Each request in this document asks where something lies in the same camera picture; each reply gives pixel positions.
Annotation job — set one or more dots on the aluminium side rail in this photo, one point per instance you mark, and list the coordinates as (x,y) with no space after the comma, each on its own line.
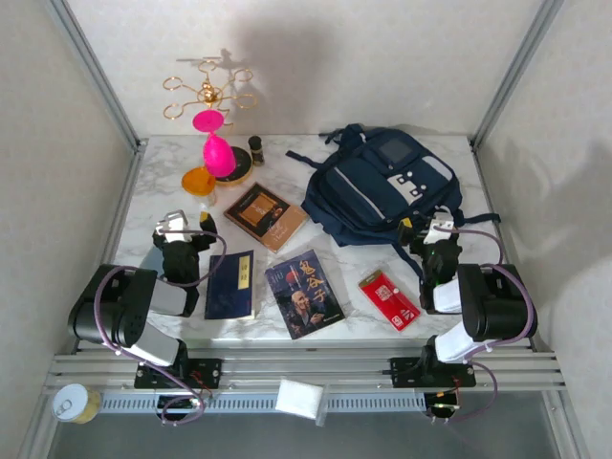
(491,191)
(125,191)

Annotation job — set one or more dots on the small black controller board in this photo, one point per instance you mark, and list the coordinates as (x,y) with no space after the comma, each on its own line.
(179,405)
(442,405)

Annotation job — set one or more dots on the light blue pencil case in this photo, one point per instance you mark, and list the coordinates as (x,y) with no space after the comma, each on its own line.
(154,260)

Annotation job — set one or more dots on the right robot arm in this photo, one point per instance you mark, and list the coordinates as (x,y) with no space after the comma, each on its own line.
(497,306)

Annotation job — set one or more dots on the dark blue yellow-label book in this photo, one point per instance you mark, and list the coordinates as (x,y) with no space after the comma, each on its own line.
(225,291)

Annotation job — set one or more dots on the aluminium frame post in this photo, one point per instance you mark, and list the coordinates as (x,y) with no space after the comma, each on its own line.
(515,72)
(95,72)

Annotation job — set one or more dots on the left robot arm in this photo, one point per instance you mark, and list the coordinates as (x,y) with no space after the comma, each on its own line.
(115,315)

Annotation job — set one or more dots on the round black gold-rimmed base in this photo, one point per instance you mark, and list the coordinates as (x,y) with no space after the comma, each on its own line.
(241,165)

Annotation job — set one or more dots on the portrait cover paperback book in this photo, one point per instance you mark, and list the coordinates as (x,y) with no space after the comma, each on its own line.
(306,296)

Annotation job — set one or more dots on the small dark bottle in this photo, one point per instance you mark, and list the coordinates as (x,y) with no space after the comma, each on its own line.
(255,150)

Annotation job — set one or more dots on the orange lid jar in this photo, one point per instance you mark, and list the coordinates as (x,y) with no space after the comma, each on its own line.
(198,181)

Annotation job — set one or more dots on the white foam pad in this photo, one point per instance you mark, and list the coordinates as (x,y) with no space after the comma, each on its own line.
(299,399)

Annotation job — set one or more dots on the pink wine glass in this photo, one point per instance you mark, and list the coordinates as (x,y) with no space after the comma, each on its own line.
(217,155)

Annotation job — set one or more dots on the brown cover book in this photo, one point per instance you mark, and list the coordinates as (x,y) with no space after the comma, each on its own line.
(263,215)

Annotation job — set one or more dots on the navy blue backpack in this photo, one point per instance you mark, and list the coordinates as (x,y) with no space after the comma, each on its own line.
(382,186)

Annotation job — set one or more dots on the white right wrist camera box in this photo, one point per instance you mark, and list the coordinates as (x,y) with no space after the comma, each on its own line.
(440,229)

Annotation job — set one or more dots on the tin can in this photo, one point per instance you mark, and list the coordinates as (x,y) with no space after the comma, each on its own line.
(72,404)

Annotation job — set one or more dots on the red packaged item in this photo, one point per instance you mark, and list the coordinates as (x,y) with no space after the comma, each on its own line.
(389,301)

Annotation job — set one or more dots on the aluminium frame rail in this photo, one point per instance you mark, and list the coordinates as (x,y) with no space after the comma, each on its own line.
(311,370)

